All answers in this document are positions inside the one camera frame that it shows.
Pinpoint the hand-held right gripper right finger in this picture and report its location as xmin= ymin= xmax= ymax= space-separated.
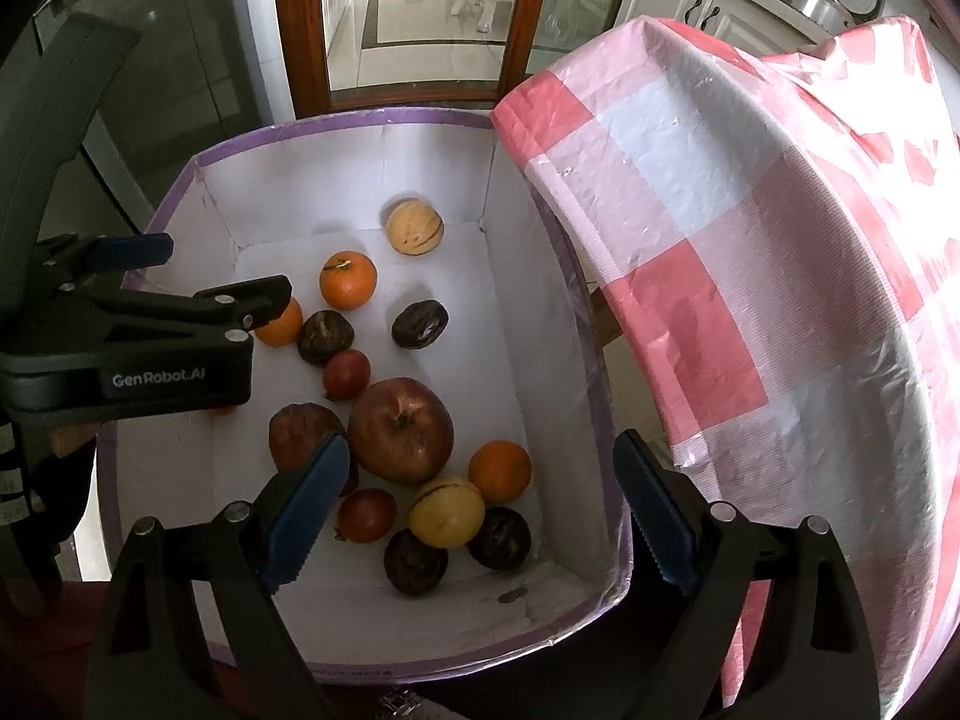
xmin=613 ymin=429 xmax=880 ymax=720

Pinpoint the yellow passion fruit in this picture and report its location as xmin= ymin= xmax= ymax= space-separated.
xmin=407 ymin=477 xmax=485 ymax=548
xmin=385 ymin=198 xmax=445 ymax=257

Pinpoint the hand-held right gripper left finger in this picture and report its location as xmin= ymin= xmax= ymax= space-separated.
xmin=82 ymin=433 xmax=352 ymax=720

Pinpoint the red white checkered tablecloth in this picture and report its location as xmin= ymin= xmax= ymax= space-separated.
xmin=489 ymin=15 xmax=960 ymax=720

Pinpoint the person's left hand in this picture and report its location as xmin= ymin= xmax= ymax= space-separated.
xmin=46 ymin=424 xmax=98 ymax=460

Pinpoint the wooden table leg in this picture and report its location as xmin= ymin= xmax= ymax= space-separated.
xmin=589 ymin=285 xmax=623 ymax=346

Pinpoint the orange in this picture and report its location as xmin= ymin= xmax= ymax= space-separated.
xmin=319 ymin=250 xmax=378 ymax=311
xmin=253 ymin=296 xmax=305 ymax=348
xmin=469 ymin=440 xmax=533 ymax=505

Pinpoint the large dark red apple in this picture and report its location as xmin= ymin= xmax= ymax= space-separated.
xmin=346 ymin=377 xmax=456 ymax=485

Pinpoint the red tomato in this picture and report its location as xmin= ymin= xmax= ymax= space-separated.
xmin=334 ymin=487 xmax=398 ymax=545
xmin=322 ymin=349 xmax=372 ymax=401

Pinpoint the dark purple passion fruit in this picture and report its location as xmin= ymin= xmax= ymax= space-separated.
xmin=297 ymin=310 xmax=355 ymax=367
xmin=391 ymin=300 xmax=451 ymax=350
xmin=469 ymin=506 xmax=533 ymax=571
xmin=383 ymin=529 xmax=449 ymax=597

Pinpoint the white box with purple rim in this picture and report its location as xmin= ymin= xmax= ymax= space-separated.
xmin=97 ymin=106 xmax=635 ymax=687

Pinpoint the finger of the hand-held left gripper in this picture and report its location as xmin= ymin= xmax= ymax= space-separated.
xmin=67 ymin=275 xmax=293 ymax=352
xmin=34 ymin=232 xmax=175 ymax=282

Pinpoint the wooden door frame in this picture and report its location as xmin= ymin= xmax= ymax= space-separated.
xmin=271 ymin=0 xmax=560 ymax=121

